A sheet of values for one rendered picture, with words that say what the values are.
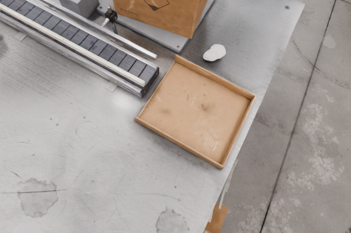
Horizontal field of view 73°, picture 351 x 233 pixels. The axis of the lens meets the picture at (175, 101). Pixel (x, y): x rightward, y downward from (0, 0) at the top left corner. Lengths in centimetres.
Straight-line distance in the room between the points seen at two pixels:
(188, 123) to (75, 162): 35
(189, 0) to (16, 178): 71
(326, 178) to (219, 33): 128
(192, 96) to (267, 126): 106
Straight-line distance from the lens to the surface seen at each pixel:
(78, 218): 76
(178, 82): 81
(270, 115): 182
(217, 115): 78
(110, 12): 80
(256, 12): 107
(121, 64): 80
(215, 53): 86
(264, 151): 172
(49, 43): 92
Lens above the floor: 155
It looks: 67 degrees down
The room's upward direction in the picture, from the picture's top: 9 degrees clockwise
